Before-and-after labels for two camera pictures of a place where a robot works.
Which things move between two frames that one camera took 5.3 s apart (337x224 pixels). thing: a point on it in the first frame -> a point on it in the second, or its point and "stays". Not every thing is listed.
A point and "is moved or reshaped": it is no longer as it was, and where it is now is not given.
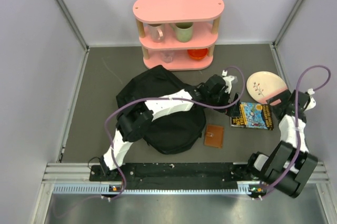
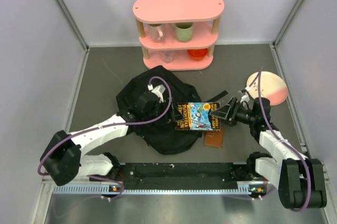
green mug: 184,30 stays
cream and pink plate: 261,85 stays
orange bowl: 197,54 stays
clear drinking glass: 167,56 stays
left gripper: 234,112 -> 174,115
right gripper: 284,96 -> 228,112
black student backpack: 174,133 stays
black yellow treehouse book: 254,115 is moved or reshaped
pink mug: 157,31 stays
